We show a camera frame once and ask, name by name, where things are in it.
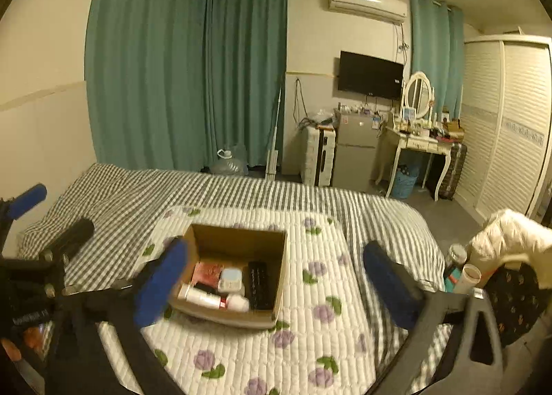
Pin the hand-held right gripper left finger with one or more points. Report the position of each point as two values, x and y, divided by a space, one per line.
161 282

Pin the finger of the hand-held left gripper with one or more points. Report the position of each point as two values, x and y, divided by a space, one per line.
28 198
71 233

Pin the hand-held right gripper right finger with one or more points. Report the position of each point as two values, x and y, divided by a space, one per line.
390 287

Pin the pink floral box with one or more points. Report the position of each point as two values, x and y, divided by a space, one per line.
207 273

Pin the white tube with red cap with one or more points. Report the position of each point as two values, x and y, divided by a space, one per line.
207 300

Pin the blue and white round case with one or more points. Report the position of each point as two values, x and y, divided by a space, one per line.
230 279

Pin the cardboard box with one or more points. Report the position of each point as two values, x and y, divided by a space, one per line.
233 239

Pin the black remote control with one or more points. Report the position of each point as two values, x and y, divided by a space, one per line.
261 285

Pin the person's left hand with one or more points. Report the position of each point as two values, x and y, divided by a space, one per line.
32 336

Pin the lidded teal bottle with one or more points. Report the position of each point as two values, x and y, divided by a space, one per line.
456 254

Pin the grey checked bedsheet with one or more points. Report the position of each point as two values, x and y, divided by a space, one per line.
129 188

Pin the white paper cup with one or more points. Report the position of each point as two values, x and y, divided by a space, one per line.
468 276

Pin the white floral quilt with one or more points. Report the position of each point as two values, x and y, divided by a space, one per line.
319 248

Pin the blue basket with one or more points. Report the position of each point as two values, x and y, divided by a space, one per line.
404 181

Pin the dark floral garment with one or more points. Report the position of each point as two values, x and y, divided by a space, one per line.
517 304

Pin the dark suitcase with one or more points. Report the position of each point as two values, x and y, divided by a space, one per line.
453 170

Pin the white puffer jacket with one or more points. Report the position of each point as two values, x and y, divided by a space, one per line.
513 235

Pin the clear water jug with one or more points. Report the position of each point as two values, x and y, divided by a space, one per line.
228 164

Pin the grey small fridge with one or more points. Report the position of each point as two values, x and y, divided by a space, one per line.
356 153

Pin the white dressing table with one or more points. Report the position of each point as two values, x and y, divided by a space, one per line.
416 142

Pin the white suitcase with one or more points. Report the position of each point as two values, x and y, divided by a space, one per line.
312 153

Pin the small brown box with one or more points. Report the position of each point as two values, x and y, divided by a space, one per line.
455 125

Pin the white mop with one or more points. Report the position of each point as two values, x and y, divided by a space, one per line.
274 140

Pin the wide green curtain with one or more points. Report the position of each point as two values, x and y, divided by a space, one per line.
146 54

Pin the white louvred wardrobe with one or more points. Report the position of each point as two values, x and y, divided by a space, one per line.
504 127

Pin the white oval vanity mirror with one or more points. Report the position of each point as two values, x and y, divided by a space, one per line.
417 90

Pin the narrow green curtain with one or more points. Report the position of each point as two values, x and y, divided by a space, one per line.
248 67

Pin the light green curtain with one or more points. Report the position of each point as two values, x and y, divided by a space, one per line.
433 54

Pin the white air conditioner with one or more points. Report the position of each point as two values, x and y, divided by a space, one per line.
366 2

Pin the white photo frame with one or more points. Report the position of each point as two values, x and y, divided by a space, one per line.
408 112

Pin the black wall television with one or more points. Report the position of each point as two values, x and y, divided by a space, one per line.
370 73

